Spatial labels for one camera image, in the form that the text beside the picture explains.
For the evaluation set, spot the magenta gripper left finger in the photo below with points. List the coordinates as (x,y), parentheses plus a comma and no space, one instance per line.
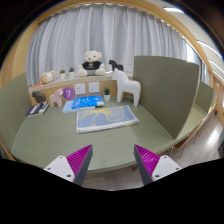
(72,167)

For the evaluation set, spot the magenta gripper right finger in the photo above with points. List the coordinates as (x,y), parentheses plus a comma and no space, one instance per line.
(153,167)

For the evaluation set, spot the blue towel with yellow pattern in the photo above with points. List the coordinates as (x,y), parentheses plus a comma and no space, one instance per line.
(105,118)

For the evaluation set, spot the light blue book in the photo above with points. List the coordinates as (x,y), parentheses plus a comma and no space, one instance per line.
(68,108)

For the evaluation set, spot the dark book with white items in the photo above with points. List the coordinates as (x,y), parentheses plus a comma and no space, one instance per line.
(37,110)

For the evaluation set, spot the pink wooden horse figure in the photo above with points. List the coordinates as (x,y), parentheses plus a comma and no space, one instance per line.
(56,98)

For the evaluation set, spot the purple round number sign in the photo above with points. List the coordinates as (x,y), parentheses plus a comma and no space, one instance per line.
(68,93)

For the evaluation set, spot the dark grey horse figure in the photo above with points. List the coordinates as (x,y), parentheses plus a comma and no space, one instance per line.
(40,98)

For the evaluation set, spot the small potted plant on desk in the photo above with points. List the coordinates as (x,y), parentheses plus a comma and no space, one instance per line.
(107,94)

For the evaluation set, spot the green desk partition panel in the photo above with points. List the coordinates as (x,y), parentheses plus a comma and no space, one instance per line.
(168,89)

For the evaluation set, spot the white wooden horse figure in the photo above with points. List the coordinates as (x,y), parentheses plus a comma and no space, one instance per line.
(124,84)

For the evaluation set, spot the green left partition panel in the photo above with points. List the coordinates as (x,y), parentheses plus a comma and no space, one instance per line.
(14,105)

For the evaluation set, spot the wooden shelf ledge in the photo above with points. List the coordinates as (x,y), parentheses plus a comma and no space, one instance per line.
(67,82)

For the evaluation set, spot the orange white plush toy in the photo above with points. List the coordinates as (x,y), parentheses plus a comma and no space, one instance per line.
(47,77)

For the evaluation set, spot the small potted plant left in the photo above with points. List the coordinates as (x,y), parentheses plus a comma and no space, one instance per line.
(62,74)

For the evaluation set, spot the small potted plant right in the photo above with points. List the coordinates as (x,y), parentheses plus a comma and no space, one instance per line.
(71,73)

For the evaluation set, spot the cream teddy bear black shirt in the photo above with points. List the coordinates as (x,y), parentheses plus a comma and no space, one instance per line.
(92,65)

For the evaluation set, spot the small black horse figure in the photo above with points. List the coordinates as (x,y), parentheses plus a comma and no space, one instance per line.
(115,65)

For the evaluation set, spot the white grey curtain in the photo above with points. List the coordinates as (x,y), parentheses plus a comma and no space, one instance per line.
(119,33)

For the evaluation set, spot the white wall socket left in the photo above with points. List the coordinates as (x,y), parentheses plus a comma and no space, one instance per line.
(80,89)

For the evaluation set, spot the white wall socket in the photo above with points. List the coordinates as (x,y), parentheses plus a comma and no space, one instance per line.
(93,87)
(80,89)

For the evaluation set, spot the white wall socket right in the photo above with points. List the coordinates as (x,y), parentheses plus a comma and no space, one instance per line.
(93,87)

